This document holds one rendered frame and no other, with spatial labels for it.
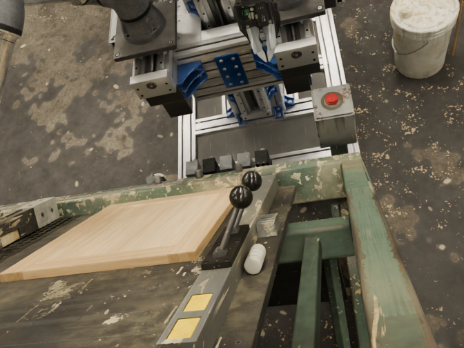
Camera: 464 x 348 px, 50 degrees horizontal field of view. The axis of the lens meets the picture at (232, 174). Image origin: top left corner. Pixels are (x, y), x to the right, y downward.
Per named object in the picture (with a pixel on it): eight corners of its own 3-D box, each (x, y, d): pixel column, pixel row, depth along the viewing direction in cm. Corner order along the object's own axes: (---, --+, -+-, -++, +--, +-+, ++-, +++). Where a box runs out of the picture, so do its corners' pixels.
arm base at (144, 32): (126, 16, 178) (112, -5, 169) (165, 7, 175) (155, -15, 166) (123, 48, 171) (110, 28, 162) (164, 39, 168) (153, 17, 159)
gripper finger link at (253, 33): (253, 72, 108) (243, 31, 104) (254, 61, 113) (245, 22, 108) (266, 70, 108) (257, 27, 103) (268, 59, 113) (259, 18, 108)
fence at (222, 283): (278, 186, 149) (276, 174, 148) (203, 373, 58) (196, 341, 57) (262, 189, 150) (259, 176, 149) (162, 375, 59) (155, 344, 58)
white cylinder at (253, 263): (262, 273, 84) (268, 257, 92) (259, 257, 83) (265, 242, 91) (245, 275, 84) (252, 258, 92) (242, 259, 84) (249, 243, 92)
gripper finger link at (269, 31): (266, 70, 108) (257, 27, 103) (268, 59, 113) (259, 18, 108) (281, 66, 107) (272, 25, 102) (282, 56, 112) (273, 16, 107)
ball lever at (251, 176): (242, 237, 96) (266, 172, 92) (239, 244, 92) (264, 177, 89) (224, 230, 96) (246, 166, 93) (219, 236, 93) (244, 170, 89)
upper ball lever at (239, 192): (230, 259, 84) (257, 188, 81) (226, 268, 81) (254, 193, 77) (210, 251, 85) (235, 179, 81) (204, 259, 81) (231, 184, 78)
